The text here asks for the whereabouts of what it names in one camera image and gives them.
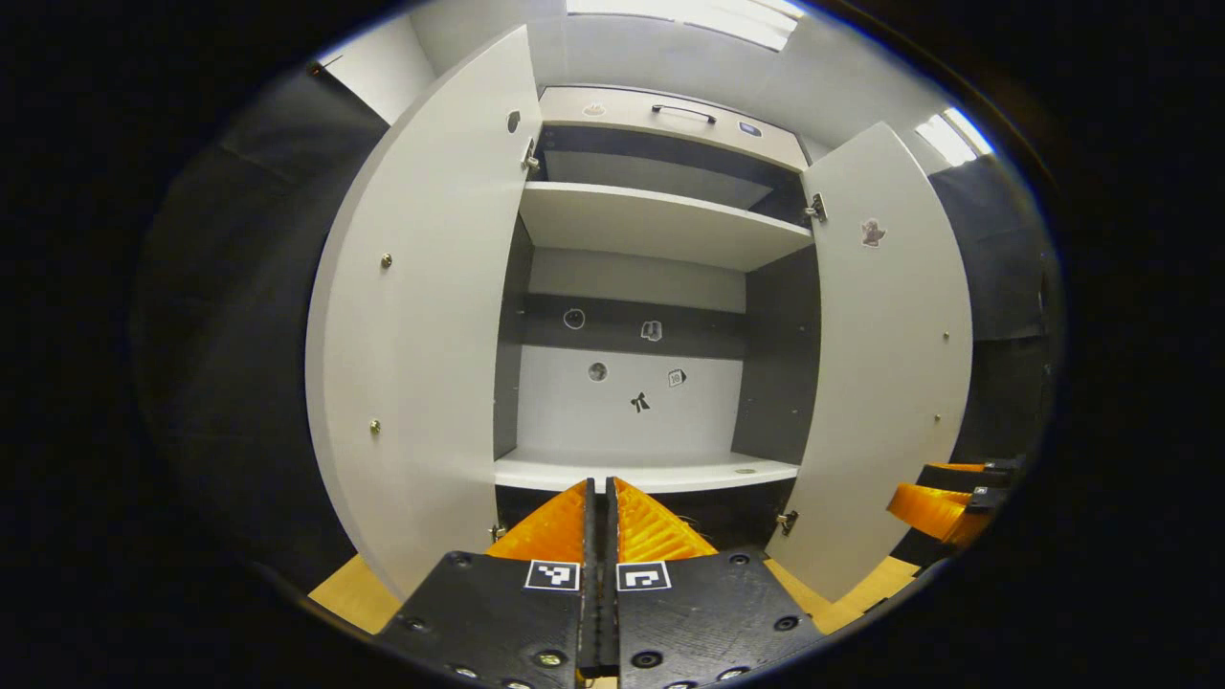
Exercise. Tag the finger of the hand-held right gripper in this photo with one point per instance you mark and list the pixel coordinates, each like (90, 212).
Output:
(938, 512)
(967, 474)

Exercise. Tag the large ceiling light panel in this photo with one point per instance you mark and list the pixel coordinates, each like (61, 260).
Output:
(689, 14)

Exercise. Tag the white lower cabinet shelf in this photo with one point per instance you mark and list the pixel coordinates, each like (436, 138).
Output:
(651, 471)

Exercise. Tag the white upper cabinet shelf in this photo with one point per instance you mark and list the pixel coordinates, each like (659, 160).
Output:
(660, 225)

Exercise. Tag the white cabinet shelf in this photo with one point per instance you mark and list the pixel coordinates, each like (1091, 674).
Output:
(660, 225)
(651, 471)

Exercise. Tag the beige cabinet door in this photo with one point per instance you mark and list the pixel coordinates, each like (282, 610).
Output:
(880, 383)
(431, 335)

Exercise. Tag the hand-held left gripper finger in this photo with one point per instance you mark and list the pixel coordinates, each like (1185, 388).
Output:
(590, 593)
(610, 593)

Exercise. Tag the small ceiling light panel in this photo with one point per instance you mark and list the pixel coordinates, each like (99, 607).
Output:
(952, 139)

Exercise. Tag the black backdrop cloth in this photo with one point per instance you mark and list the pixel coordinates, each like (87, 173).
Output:
(239, 335)

